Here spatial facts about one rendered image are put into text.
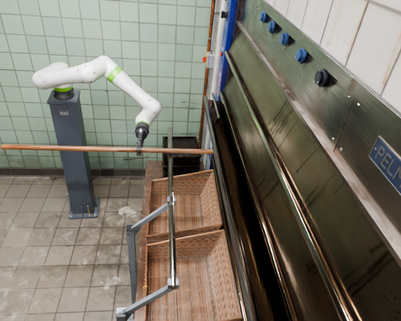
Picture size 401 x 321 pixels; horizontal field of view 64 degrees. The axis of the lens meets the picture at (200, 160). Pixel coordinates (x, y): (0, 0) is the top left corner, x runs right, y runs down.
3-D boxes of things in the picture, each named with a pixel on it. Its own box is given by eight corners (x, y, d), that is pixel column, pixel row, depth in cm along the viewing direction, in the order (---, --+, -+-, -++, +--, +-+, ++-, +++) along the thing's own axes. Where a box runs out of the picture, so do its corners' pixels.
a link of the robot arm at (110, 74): (87, 69, 214) (93, 55, 206) (98, 63, 224) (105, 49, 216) (109, 86, 216) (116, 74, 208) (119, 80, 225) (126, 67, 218)
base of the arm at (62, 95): (58, 85, 257) (56, 78, 254) (77, 85, 260) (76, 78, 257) (51, 100, 237) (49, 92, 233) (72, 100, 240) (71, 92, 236)
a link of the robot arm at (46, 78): (24, 74, 215) (84, 65, 192) (42, 67, 228) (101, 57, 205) (33, 93, 221) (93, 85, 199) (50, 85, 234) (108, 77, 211)
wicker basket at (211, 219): (211, 195, 261) (214, 168, 244) (218, 253, 216) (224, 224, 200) (149, 193, 256) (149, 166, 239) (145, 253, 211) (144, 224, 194)
